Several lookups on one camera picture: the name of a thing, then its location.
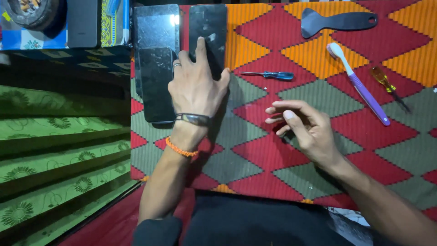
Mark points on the person's left hand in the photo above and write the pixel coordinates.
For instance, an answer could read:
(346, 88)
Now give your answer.
(194, 90)

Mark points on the person's right hand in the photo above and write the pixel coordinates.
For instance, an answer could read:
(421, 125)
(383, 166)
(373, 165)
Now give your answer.
(312, 135)

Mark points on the black smartphone with smudged screen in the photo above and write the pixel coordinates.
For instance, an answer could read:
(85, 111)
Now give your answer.
(208, 24)

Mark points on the black wrist band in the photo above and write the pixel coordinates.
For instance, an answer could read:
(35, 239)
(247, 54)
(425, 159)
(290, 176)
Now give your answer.
(196, 119)

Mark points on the small black scratched smartphone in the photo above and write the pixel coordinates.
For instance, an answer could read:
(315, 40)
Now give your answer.
(155, 85)

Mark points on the white and purple toothbrush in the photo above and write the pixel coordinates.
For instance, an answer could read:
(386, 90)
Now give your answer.
(362, 87)

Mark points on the red orange green woven mat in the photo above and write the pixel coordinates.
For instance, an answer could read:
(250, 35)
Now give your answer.
(341, 68)

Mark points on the large black cracked smartphone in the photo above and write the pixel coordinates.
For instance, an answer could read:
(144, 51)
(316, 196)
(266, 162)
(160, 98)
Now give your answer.
(155, 27)

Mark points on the person's black trousers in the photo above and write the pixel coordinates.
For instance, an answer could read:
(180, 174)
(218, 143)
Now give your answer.
(266, 222)

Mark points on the black plastic scraper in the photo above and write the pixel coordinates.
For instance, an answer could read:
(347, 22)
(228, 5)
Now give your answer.
(327, 22)

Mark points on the dark green patterned cloth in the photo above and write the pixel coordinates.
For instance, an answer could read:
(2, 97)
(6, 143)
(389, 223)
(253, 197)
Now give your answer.
(68, 65)

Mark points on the black rectangular power bank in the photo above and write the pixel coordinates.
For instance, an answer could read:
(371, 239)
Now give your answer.
(83, 24)

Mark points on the person's black sleeve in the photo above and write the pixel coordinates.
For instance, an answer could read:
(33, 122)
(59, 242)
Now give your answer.
(157, 233)

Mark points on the red cloth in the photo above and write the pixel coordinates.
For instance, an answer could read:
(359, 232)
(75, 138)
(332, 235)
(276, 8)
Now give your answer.
(112, 222)

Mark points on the green floral fabric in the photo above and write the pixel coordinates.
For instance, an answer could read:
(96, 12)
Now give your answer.
(51, 153)

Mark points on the blue patterned cloth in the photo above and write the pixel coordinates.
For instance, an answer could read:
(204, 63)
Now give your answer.
(30, 41)

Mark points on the dark round ashtray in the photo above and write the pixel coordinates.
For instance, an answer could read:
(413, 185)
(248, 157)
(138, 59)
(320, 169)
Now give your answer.
(29, 17)

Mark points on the pile of cigarette butts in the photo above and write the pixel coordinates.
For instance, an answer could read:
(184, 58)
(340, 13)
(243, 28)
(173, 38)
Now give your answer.
(29, 4)

